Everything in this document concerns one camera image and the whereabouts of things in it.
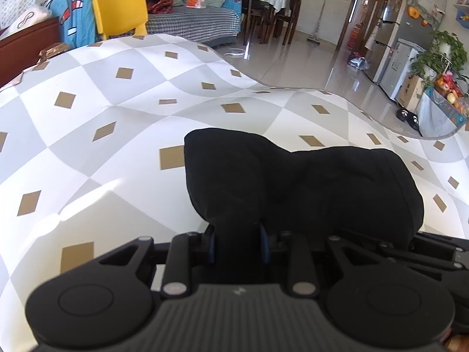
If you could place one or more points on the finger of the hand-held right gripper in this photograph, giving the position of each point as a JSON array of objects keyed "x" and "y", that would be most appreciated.
[{"x": 432, "y": 253}]

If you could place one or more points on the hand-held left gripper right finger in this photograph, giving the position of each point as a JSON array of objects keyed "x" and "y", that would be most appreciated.
[{"x": 264, "y": 245}]

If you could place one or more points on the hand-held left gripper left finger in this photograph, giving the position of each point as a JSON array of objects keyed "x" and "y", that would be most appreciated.
[{"x": 210, "y": 244}]

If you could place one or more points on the black t-shirt red print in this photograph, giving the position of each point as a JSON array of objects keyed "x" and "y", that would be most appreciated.
[{"x": 293, "y": 190}]

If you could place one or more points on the checkered diamond pattern tablecloth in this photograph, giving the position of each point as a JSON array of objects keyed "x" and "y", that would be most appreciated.
[{"x": 110, "y": 154}]

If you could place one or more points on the grey covered side table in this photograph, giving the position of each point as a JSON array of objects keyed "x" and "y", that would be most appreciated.
[{"x": 436, "y": 117}]

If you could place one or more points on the cardboard box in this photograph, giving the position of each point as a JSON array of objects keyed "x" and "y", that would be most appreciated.
[{"x": 410, "y": 93}]

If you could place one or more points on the pile of colourful fruit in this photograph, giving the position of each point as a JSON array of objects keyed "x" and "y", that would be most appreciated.
[{"x": 450, "y": 91}]

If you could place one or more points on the white small fridge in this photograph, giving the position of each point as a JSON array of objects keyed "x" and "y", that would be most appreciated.
[{"x": 401, "y": 66}]

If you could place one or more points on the white power strip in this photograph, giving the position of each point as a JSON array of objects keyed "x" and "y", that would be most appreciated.
[{"x": 234, "y": 52}]

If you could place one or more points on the plastic bags on floor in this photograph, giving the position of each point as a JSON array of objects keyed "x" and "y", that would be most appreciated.
[{"x": 357, "y": 61}]

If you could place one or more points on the potted vine plant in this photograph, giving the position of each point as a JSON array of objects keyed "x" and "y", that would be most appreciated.
[{"x": 443, "y": 44}]

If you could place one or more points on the broom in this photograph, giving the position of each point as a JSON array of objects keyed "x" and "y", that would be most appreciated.
[{"x": 314, "y": 41}]

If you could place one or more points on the houndstooth sofa bed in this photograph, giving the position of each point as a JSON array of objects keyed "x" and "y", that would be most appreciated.
[{"x": 194, "y": 25}]

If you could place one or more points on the silver refrigerator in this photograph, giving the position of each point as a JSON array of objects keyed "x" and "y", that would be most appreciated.
[{"x": 392, "y": 33}]

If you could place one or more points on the dark wooden dining chair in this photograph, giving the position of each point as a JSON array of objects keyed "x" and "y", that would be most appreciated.
[
  {"x": 296, "y": 0},
  {"x": 256, "y": 18}
]

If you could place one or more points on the light blue cloth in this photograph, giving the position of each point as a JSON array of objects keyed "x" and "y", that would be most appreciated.
[{"x": 232, "y": 5}]

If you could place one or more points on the orange packet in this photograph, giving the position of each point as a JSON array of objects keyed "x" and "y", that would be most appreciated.
[{"x": 195, "y": 3}]

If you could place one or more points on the orange fridge magnet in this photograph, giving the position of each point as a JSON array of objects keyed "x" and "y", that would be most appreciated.
[{"x": 414, "y": 12}]

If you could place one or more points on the brown patterned packet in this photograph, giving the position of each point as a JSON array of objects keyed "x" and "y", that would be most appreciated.
[{"x": 54, "y": 52}]

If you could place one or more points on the yellow plastic chair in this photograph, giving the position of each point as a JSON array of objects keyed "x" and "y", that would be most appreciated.
[{"x": 121, "y": 11}]

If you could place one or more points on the wooden doorway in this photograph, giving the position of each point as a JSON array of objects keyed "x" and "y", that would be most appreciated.
[{"x": 379, "y": 0}]

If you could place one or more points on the blue cartoon print cloth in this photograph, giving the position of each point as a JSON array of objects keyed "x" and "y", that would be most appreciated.
[{"x": 78, "y": 18}]

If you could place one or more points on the brown wooden cabinet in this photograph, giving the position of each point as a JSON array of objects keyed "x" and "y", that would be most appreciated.
[{"x": 25, "y": 55}]

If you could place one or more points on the white printed bag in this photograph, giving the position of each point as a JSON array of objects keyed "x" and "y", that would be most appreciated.
[{"x": 33, "y": 18}]

